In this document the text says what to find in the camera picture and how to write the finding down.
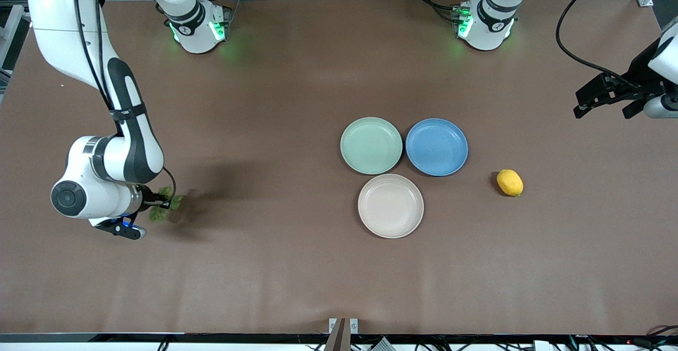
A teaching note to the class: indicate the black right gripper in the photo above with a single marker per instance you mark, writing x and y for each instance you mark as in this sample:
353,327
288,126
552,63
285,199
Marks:
150,197

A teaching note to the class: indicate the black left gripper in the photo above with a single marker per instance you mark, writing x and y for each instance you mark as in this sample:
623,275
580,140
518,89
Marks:
637,74

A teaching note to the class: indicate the green lettuce leaf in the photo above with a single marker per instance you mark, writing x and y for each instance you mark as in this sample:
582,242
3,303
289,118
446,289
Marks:
158,215

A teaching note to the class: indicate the yellow lemon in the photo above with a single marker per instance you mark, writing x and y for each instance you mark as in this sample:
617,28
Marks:
510,182

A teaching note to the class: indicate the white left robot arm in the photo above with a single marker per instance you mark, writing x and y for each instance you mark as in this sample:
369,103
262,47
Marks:
487,23

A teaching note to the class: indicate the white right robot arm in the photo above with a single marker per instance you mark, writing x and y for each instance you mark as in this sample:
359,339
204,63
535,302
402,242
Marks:
63,23

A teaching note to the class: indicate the blue round plate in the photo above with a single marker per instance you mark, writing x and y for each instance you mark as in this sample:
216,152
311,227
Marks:
437,147

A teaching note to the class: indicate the light green round plate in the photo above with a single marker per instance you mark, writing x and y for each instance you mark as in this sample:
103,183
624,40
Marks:
372,145

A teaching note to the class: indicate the beige round plate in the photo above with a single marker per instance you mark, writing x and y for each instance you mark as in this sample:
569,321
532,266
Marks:
390,206

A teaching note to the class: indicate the metal table edge bracket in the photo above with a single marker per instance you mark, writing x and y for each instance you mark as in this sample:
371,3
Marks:
332,324

